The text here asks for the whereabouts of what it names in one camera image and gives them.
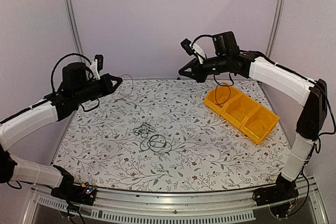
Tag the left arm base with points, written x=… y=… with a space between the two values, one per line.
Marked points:
x=68 y=190

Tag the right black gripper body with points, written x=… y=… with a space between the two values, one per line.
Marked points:
x=202 y=75

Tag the aluminium front rail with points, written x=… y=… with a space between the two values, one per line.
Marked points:
x=230 y=206

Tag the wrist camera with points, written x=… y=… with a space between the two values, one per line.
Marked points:
x=193 y=49
x=96 y=66

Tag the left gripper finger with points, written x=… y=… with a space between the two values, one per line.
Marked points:
x=115 y=80
x=110 y=89

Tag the yellow bin middle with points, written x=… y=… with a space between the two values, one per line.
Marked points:
x=239 y=109

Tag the right aluminium post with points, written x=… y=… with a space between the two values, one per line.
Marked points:
x=275 y=27

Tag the floral table mat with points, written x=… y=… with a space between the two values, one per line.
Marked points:
x=157 y=135

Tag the aluminium post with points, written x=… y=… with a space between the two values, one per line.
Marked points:
x=73 y=26
x=275 y=27

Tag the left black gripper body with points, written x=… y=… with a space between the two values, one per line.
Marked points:
x=101 y=91

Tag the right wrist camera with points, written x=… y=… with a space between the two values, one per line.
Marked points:
x=193 y=49

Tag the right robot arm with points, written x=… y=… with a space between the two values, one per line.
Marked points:
x=310 y=94

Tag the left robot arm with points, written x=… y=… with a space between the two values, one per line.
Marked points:
x=81 y=82

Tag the left aluminium post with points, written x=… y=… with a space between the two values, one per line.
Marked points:
x=73 y=26

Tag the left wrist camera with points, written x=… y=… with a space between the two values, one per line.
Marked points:
x=96 y=66

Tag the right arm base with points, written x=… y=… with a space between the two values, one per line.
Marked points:
x=284 y=193

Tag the yellow bin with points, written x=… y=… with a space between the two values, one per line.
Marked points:
x=239 y=109
x=259 y=124
x=219 y=98

